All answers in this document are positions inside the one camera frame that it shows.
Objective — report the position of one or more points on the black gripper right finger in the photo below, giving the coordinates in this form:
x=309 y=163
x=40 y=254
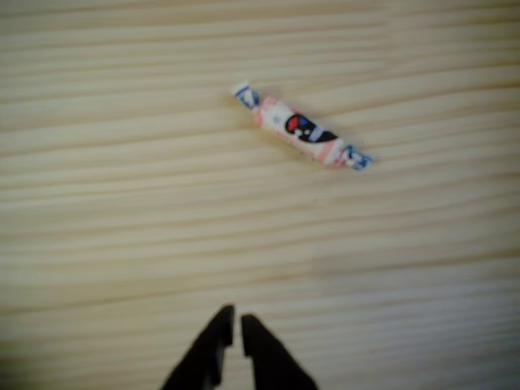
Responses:
x=272 y=365

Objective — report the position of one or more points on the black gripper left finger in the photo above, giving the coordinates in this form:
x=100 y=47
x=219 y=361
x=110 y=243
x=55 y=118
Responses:
x=207 y=349

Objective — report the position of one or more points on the white red blue candy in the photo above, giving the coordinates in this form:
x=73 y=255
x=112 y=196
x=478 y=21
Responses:
x=300 y=128

